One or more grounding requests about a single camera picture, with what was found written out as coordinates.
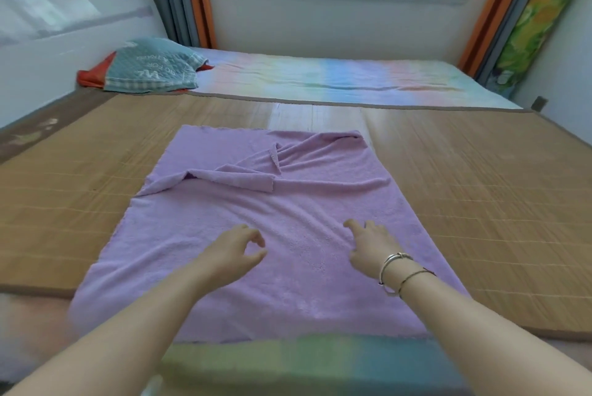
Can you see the green yellow painted board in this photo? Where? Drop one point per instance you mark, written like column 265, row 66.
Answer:
column 536, row 21

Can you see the purple towel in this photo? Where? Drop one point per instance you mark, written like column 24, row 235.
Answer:
column 277, row 224

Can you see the red cloth under pillow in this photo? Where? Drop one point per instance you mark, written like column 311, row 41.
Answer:
column 92, row 76

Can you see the person's left hand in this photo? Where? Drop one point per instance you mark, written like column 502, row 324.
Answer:
column 229, row 257

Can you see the brown bamboo sleeping mat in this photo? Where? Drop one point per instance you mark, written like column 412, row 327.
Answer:
column 485, row 201

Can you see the person's right hand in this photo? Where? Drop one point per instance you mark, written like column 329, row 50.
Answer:
column 372, row 247

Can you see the dark wall socket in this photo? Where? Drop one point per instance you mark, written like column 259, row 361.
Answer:
column 539, row 103

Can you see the white glossy headboard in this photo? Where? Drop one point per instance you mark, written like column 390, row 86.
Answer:
column 69, row 39

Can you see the teal quilted pillow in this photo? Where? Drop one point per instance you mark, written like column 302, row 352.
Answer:
column 152, row 65

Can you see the person's right forearm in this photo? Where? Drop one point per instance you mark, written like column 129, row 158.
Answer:
column 499, row 340

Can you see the pastel rainbow bed sheet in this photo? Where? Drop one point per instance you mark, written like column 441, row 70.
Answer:
column 347, row 79

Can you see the person's left forearm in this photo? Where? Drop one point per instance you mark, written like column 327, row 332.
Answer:
column 115, row 340

